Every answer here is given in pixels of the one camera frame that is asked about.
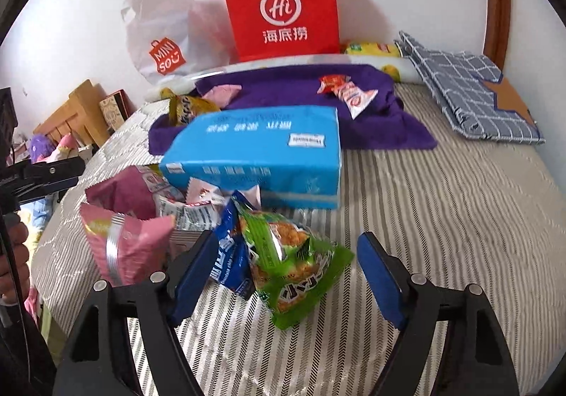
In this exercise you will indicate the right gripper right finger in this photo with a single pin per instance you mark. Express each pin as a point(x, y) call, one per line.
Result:
point(475, 357)

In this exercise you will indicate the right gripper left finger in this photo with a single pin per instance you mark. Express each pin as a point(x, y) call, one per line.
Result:
point(98, 360)

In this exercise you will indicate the blue snack packet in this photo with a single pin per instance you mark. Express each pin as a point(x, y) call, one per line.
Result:
point(231, 268)

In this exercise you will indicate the green snack packet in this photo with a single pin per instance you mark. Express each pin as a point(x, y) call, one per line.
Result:
point(292, 266)

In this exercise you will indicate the large magenta snack bag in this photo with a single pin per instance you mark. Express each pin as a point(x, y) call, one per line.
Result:
point(133, 192)

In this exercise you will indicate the plush toys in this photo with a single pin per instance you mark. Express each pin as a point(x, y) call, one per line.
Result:
point(43, 149)

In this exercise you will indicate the wooden chair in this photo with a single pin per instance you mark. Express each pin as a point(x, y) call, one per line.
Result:
point(80, 115)

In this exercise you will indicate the pink snack bag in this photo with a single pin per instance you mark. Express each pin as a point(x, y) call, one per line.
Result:
point(126, 250)

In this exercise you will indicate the decorated gift box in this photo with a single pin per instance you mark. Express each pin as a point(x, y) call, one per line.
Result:
point(116, 109)

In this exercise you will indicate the yellow triangular snack packet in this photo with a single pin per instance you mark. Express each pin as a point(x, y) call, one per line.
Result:
point(184, 109)

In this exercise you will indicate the white pink snack packet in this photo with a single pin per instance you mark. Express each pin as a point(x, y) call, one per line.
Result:
point(199, 191)

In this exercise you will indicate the white printed snack packet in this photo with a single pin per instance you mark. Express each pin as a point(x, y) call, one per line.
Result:
point(189, 217)

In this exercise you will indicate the white Miniso plastic bag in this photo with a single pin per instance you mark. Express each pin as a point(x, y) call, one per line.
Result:
point(169, 39)

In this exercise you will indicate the small pink wrapper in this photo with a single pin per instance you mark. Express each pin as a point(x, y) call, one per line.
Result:
point(222, 95)

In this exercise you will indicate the purple towel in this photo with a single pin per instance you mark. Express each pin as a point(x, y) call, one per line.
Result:
point(383, 125)

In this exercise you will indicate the blue tissue pack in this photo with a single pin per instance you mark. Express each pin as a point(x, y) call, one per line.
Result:
point(293, 154)

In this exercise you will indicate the grey checked folded cloth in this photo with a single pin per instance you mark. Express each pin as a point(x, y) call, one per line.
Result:
point(474, 95)

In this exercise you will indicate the pink white candy packet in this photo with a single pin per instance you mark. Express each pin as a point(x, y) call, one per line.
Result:
point(356, 99)

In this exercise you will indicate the rolled fruit print mat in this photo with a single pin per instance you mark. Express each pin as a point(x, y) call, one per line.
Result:
point(184, 85)

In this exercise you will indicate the red small snack packet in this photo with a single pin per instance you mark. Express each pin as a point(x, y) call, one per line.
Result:
point(328, 83)

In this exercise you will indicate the red Haidilao paper bag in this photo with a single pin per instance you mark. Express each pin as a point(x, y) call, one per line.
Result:
point(265, 29)

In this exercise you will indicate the yellow tea drink pack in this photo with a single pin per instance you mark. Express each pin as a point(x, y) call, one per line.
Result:
point(372, 49)

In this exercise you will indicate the brown wooden door frame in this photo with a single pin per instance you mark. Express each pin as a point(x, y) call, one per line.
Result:
point(497, 27)

